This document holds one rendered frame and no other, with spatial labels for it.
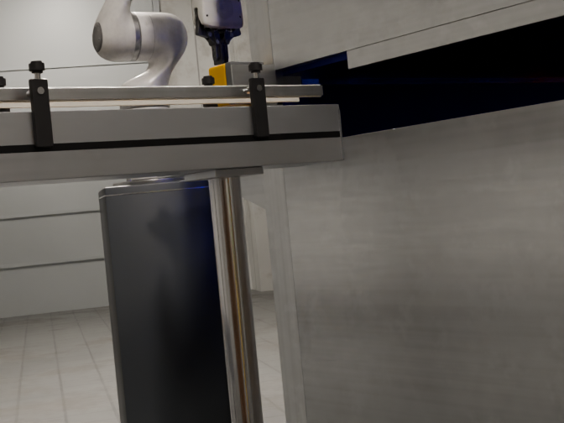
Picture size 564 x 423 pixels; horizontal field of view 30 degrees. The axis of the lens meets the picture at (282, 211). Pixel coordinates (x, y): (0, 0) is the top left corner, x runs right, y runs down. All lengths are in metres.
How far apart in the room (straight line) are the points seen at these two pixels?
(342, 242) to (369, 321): 0.14
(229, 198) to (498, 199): 0.41
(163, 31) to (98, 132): 1.15
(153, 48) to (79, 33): 7.54
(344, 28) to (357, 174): 0.23
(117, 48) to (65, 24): 7.58
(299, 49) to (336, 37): 0.10
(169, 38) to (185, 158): 1.09
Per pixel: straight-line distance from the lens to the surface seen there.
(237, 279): 1.62
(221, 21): 2.20
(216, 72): 1.84
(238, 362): 1.64
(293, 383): 1.89
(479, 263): 1.52
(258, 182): 2.08
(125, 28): 2.57
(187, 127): 1.55
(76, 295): 9.98
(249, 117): 1.61
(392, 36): 1.63
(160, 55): 2.61
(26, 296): 9.98
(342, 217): 1.73
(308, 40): 1.78
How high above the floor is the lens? 0.78
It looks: level
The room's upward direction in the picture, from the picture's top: 5 degrees counter-clockwise
